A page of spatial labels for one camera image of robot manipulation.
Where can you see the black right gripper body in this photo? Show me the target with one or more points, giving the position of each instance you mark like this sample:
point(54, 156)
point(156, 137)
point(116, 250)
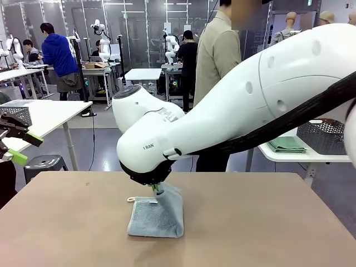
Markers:
point(150, 179)

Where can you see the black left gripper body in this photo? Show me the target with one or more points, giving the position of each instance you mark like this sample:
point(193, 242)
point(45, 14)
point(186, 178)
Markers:
point(5, 125)

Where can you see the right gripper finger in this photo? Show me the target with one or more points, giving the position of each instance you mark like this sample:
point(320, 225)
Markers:
point(155, 189)
point(159, 187)

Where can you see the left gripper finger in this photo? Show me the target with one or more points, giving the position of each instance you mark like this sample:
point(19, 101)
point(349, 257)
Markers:
point(33, 139)
point(19, 158)

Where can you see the light blue towel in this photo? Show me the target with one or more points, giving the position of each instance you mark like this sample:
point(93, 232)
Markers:
point(150, 219)

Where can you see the green towel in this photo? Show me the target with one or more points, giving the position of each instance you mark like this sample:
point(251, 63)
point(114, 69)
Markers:
point(286, 144)

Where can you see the grey plastic woven basket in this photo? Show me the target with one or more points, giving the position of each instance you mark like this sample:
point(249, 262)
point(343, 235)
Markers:
point(19, 112)
point(320, 139)

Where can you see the small white robot arm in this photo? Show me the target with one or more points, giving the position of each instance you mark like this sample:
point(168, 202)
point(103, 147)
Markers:
point(19, 55)
point(105, 50)
point(169, 55)

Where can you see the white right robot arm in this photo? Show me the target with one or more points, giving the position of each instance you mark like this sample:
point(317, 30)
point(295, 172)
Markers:
point(222, 111)

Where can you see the grey metal round stool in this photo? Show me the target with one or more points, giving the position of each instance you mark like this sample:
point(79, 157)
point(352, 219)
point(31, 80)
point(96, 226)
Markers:
point(44, 164)

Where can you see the white long desk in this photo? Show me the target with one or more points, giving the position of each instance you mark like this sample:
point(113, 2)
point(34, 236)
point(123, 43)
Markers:
point(16, 73)

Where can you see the black slippers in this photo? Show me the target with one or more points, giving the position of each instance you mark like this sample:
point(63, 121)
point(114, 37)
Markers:
point(90, 114)

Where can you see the seated person in grey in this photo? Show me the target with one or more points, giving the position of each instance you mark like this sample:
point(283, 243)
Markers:
point(33, 54)

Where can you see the person in blue hoodie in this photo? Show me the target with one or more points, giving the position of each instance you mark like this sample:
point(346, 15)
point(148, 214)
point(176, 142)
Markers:
point(59, 53)

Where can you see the brown cardboard box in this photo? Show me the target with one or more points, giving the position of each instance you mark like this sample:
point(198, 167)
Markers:
point(96, 66)

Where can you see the computer tower with lights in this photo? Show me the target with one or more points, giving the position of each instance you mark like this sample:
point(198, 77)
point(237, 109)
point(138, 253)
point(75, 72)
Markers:
point(174, 86)

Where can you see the white standing desk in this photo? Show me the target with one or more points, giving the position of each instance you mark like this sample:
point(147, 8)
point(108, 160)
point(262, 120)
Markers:
point(143, 74)

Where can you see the seated person behind laptop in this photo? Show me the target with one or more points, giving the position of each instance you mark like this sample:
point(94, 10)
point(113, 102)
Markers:
point(97, 46)

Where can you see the grey robot stand table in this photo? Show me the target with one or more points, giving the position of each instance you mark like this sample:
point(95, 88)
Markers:
point(170, 66)

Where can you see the person in black clothes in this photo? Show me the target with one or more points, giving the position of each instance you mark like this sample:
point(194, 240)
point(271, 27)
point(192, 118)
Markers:
point(188, 55)

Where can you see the person in beige shirt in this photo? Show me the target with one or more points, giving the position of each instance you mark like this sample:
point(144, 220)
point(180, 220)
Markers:
point(217, 55)

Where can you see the mannequin in grey shirt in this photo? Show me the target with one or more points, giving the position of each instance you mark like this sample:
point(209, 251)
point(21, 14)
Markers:
point(281, 36)

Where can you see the mannequin in blue floral clothes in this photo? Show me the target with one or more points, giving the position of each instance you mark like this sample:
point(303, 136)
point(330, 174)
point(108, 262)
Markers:
point(306, 20)

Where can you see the black camera stand pole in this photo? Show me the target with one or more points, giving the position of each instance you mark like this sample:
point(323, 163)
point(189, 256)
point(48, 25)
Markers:
point(81, 78)
point(121, 58)

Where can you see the grey frame work desk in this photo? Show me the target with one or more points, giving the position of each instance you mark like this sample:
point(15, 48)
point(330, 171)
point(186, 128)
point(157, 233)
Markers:
point(94, 71)

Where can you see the black camera tripod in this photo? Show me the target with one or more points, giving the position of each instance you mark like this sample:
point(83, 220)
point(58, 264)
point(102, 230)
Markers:
point(294, 32)

